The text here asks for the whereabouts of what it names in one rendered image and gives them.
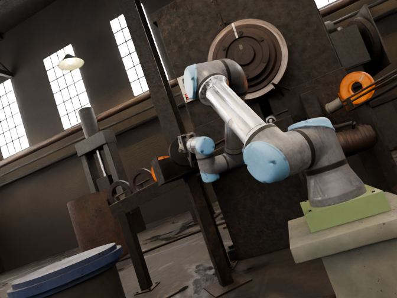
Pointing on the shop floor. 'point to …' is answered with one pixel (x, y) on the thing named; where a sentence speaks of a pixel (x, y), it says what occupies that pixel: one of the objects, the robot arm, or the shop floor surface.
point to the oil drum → (96, 222)
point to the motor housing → (364, 133)
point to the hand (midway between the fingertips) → (182, 148)
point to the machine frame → (262, 108)
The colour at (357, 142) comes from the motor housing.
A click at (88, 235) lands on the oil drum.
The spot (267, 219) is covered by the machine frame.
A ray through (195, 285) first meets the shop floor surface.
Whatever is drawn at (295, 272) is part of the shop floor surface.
